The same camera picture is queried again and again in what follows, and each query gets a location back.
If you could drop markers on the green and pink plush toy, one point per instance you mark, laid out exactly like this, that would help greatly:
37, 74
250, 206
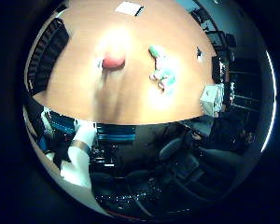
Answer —
155, 51

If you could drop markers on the black slatted container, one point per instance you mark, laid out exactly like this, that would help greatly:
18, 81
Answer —
46, 56

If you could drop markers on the dark office chair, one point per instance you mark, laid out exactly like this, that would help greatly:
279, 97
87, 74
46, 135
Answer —
171, 148

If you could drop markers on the teal and pink plush toy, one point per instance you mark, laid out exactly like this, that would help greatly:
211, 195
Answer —
165, 78

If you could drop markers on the white box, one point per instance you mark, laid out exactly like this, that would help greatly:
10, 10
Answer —
212, 98

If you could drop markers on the small black white object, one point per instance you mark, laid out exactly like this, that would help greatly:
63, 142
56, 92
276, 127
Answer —
198, 53

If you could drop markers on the black monitor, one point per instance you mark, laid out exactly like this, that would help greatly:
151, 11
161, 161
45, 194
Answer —
221, 39

